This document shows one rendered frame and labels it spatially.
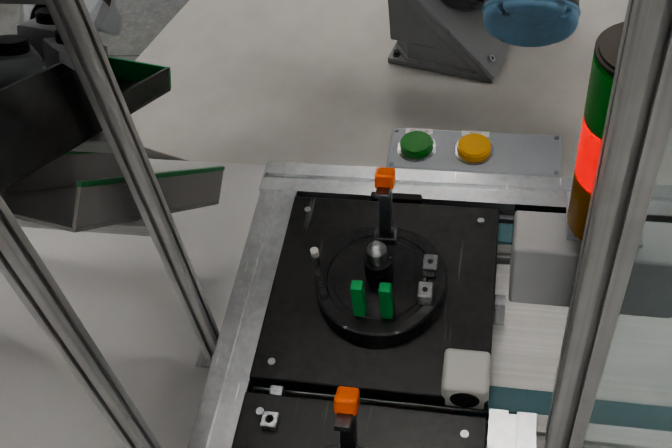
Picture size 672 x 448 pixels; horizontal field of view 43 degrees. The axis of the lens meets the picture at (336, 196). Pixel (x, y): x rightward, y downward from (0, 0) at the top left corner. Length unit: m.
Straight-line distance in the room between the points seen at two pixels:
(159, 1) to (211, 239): 1.97
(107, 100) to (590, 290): 0.39
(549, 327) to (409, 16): 0.52
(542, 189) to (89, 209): 0.52
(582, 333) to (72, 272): 0.72
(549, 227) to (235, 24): 0.91
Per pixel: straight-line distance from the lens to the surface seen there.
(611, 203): 0.53
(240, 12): 1.47
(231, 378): 0.91
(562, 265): 0.63
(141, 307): 1.11
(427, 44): 1.28
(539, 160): 1.05
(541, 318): 0.97
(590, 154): 0.54
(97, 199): 0.78
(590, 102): 0.52
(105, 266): 1.16
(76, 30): 0.67
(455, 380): 0.85
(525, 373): 0.94
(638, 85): 0.46
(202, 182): 0.96
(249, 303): 0.96
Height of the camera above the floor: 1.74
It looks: 50 degrees down
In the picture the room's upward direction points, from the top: 9 degrees counter-clockwise
